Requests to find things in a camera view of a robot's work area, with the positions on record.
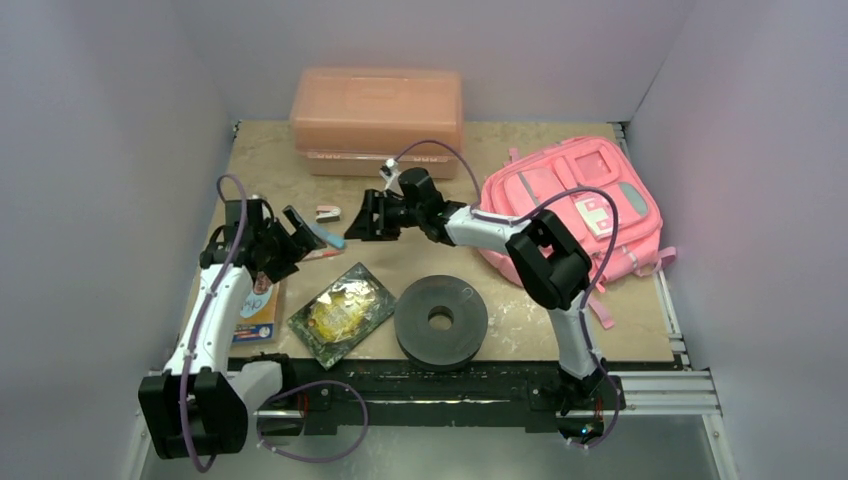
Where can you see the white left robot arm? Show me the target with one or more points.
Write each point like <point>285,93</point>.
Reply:
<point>193,407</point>

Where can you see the blue highlighter marker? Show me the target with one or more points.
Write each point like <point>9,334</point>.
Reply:
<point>331,239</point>

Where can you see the translucent orange plastic box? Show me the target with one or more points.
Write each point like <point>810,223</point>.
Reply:
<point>348,121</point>

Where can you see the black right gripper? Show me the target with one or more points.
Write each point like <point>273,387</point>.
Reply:
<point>385,214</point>

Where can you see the aluminium rail base frame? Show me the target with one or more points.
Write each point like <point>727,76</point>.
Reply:
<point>386,419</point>

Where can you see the blue orange picture book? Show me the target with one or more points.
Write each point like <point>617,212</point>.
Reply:
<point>258,316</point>

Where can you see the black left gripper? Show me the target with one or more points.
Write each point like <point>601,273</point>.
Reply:
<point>298,245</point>

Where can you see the pink student backpack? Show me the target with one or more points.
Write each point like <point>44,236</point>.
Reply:
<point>618,224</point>

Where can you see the green wonderland book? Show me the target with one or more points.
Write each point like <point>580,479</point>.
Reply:
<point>342,315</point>

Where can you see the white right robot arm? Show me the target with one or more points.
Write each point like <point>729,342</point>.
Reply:
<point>553,268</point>

